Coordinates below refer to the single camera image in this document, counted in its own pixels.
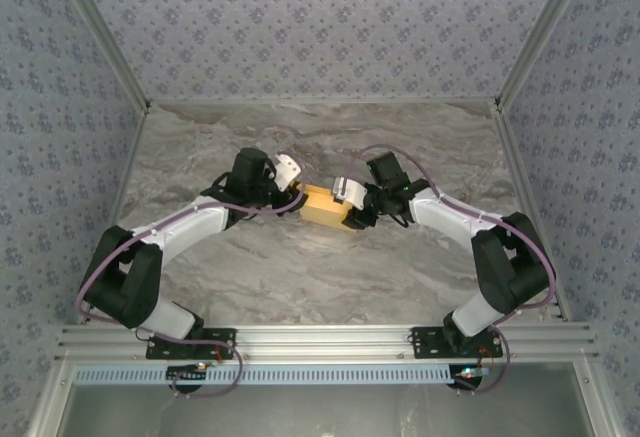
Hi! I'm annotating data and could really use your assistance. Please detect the yellow paper box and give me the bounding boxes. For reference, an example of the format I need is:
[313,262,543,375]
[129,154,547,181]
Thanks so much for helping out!
[299,184,360,232]

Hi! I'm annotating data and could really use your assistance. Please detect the aluminium cross beam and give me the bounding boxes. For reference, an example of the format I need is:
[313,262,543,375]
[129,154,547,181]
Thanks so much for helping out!
[54,324,599,363]

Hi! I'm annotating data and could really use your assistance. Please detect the black controller board with LED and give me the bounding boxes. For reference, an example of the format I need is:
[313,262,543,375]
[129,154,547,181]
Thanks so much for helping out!
[166,362,209,384]
[452,364,494,389]

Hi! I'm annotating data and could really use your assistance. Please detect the grey metal panel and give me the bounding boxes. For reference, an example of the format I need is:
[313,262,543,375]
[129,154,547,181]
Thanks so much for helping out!
[59,362,591,437]

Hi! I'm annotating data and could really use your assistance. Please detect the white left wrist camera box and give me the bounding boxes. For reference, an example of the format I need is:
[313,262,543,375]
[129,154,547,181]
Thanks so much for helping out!
[272,152,305,192]

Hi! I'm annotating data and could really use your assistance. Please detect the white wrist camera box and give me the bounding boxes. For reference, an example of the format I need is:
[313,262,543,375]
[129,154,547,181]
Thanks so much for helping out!
[272,152,305,192]
[332,176,370,209]

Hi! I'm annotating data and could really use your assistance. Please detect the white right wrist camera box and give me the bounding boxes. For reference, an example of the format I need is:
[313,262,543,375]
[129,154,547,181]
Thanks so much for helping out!
[332,176,370,209]

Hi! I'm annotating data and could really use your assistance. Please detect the thin aluminium table edge rail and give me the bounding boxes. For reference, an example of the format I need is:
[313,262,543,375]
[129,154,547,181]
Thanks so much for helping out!
[147,97,499,107]

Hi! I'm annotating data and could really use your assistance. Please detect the aluminium side rail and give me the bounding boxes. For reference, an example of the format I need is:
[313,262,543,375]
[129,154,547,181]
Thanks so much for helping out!
[77,101,152,326]
[492,101,571,323]

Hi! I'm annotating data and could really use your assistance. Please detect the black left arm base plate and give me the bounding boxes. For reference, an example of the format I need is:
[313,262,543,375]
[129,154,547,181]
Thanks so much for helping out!
[145,327,237,361]

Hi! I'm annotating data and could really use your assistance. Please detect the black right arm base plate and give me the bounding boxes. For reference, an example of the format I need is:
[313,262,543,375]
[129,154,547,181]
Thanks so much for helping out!
[410,326,504,359]

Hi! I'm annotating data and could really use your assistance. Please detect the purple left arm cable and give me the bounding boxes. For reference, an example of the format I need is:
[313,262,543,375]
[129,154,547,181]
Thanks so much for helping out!
[74,150,309,400]

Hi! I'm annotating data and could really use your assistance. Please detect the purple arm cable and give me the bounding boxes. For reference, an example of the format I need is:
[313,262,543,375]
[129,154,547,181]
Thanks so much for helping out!
[339,144,557,396]
[74,150,309,400]

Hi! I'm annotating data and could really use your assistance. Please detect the aluminium frame post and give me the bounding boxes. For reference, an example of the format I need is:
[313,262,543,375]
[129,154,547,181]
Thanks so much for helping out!
[493,0,596,109]
[49,0,152,111]

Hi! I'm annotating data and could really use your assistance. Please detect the pale blue slotted cable duct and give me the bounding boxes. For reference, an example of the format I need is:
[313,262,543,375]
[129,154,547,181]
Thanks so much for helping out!
[74,365,456,387]

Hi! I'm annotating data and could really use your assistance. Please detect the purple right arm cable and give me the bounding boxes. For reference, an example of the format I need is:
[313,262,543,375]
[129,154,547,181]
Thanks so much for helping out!
[339,144,557,396]

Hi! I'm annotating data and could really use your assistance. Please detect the aluminium frame leg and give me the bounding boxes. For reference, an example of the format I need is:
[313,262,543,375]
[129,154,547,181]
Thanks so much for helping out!
[572,360,626,437]
[27,361,76,437]

